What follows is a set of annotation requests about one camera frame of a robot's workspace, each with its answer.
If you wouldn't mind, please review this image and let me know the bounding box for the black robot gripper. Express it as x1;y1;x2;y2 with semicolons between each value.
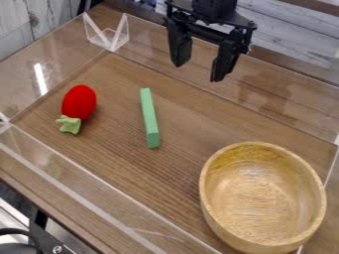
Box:
165;0;256;82

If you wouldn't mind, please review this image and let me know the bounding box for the red plush strawberry toy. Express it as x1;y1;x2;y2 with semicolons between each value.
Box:
56;84;96;135

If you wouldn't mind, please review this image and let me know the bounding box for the green rectangular block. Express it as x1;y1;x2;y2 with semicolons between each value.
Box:
140;88;160;149

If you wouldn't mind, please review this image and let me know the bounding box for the wooden oval bowl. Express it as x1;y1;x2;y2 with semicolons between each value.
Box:
198;142;327;254

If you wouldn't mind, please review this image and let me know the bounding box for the clear acrylic corner bracket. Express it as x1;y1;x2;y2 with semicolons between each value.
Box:
82;13;129;53

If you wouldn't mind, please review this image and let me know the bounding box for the black table leg bracket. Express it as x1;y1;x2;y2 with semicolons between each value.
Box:
29;209;76;254

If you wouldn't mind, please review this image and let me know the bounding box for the black cable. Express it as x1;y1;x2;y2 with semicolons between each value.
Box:
0;227;38;247

